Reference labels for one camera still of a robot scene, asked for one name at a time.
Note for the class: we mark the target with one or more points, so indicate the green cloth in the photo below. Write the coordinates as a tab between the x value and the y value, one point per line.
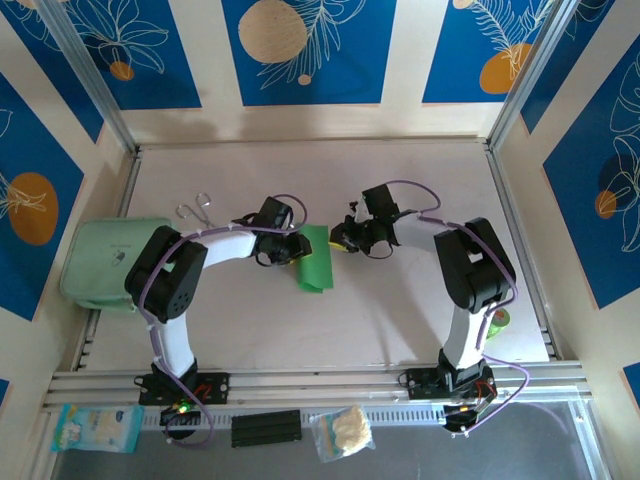
316	270

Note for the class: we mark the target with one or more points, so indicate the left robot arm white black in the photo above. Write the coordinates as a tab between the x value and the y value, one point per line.
175	340

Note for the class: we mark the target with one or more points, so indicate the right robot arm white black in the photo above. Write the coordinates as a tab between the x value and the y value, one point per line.
465	335

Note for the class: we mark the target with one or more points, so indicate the metal tongs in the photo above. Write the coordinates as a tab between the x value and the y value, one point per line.
194	210

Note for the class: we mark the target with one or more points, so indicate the black ribbed block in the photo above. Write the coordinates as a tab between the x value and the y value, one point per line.
267	428

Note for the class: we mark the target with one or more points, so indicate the mint green zip pouch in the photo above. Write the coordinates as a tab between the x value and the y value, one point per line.
100	260

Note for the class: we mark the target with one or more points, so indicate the clear bag of crackers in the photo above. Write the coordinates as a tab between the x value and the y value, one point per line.
345	432

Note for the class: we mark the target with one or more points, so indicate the blue white snack packet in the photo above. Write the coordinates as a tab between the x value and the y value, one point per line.
97	429

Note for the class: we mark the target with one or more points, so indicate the long aluminium frame rail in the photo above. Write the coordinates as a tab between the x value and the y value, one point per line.
320	385

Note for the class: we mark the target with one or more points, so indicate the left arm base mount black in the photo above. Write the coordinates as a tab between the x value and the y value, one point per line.
215	387

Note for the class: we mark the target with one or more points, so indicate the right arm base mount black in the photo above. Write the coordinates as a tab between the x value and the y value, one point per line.
420	382

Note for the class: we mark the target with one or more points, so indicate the aluminium frame post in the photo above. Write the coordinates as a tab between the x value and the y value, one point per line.
530	75
85	60

